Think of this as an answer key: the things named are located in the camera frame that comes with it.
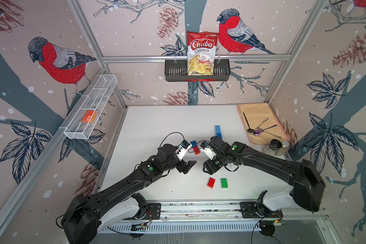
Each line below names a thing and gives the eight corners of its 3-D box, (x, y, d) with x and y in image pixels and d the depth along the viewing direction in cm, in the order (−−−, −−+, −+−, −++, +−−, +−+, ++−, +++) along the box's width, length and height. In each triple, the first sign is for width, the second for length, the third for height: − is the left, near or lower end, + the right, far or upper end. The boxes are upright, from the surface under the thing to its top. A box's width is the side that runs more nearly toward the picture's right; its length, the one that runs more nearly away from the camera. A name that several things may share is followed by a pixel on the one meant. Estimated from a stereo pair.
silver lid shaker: (272, 154, 94) (280, 147, 86) (276, 147, 97) (284, 139, 89) (279, 158, 92) (287, 151, 84) (283, 150, 95) (291, 143, 88)
